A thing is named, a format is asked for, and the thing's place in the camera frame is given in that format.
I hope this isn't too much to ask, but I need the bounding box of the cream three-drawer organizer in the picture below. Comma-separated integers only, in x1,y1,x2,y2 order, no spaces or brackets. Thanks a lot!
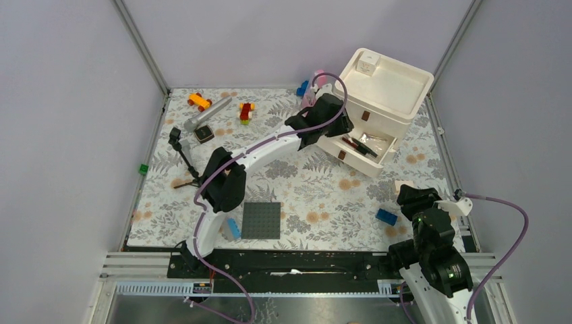
317,48,434,178

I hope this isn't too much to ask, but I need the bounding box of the clear plastic bag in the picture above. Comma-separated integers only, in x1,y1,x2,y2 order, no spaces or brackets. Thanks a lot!
359,133,389,155

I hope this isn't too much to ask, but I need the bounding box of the white cosmetic box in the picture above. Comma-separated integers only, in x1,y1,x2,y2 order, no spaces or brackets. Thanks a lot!
355,50,380,76

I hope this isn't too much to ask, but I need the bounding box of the dark red lipstick tube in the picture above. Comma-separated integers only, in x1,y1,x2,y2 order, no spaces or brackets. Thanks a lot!
341,137,359,150

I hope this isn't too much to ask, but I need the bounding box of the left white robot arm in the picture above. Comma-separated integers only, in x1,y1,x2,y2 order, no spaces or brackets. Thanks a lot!
181,84,353,277

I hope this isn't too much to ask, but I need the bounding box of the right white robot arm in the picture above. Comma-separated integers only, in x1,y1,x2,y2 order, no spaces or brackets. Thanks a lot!
387,184,474,323

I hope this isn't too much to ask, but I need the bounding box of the blue toy brick back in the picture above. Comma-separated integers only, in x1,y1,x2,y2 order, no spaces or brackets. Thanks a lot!
295,80,309,97

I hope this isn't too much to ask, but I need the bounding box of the blue lego brick left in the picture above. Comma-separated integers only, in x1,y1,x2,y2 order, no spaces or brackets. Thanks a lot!
375,209,398,226

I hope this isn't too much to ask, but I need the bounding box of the cream lego brick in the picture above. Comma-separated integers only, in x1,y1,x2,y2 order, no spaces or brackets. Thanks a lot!
394,180,415,191

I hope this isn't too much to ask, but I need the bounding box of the red yellow toy figure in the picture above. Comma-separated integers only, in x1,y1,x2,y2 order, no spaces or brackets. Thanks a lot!
238,103,255,125

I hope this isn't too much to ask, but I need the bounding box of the black square compact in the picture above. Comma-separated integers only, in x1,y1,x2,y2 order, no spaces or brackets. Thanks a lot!
193,125,215,144

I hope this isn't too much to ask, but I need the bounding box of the grey lego baseplate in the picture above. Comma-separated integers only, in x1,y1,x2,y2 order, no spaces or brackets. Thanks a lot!
241,202,281,240

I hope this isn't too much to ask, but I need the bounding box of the orange toy car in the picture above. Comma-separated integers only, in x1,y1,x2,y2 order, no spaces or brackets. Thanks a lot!
188,92,212,112

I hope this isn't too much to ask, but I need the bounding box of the grey microphone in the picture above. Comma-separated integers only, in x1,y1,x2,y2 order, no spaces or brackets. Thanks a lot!
183,97,233,132

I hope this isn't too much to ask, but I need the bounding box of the blue grey lego brick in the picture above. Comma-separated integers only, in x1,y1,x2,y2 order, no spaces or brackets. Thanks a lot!
222,218,241,242

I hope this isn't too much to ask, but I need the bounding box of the black mini tripod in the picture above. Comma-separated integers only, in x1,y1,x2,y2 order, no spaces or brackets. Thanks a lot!
168,127,201,189

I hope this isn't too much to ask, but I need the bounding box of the green clip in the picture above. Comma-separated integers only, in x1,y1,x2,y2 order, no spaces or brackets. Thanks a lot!
138,164,149,176

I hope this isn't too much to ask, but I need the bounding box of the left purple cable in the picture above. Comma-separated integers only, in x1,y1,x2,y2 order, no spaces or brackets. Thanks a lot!
183,72,349,324

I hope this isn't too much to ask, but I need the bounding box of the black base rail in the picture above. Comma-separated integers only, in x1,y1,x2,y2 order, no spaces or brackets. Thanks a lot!
167,249,404,294

